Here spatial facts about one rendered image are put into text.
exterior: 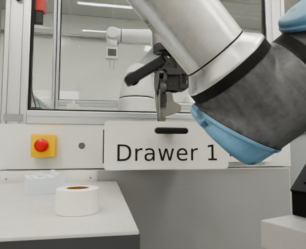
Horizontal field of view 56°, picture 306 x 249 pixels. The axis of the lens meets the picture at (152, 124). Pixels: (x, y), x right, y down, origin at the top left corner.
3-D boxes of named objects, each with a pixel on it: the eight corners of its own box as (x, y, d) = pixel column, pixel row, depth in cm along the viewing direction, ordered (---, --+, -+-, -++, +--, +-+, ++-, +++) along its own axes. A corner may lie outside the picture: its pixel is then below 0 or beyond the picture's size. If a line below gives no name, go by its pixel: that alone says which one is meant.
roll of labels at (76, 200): (61, 207, 51) (62, 185, 52) (101, 207, 52) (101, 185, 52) (49, 217, 44) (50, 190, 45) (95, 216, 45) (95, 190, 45)
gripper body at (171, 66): (189, 90, 74) (188, 44, 74) (156, 90, 73) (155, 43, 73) (182, 94, 82) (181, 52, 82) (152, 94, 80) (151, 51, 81)
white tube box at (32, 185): (65, 192, 69) (65, 177, 69) (26, 195, 65) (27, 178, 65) (56, 186, 80) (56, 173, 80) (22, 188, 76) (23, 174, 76)
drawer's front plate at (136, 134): (228, 168, 68) (227, 122, 69) (103, 170, 63) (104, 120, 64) (225, 168, 70) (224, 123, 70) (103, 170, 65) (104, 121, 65)
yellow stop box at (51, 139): (54, 157, 89) (54, 134, 89) (29, 157, 87) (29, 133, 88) (56, 156, 94) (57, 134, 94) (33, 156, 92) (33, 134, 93)
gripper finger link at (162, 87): (167, 106, 72) (165, 72, 73) (160, 106, 72) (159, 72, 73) (163, 109, 77) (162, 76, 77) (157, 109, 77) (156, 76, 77)
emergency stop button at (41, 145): (47, 152, 86) (47, 139, 87) (33, 152, 85) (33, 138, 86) (49, 151, 89) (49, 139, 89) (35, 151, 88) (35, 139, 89)
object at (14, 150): (290, 166, 108) (289, 127, 109) (-3, 169, 90) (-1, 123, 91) (203, 157, 201) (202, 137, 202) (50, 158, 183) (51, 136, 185)
